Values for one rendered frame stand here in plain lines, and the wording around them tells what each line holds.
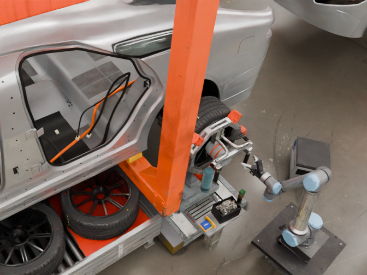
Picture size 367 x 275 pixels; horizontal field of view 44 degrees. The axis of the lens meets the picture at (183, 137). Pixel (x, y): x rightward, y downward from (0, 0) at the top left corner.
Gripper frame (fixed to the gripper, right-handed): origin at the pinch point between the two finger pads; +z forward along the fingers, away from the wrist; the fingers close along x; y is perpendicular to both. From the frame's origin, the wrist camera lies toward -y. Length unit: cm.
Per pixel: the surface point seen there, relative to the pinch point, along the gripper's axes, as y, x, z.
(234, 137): -18.2, -7.5, 13.5
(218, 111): -34.2, -12.1, 32.0
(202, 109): -34, -22, 40
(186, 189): 61, -28, 34
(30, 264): 33, -180, 32
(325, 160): 49, 104, -23
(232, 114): -30.3, -1.4, 25.5
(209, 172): 9.2, -30.2, 10.7
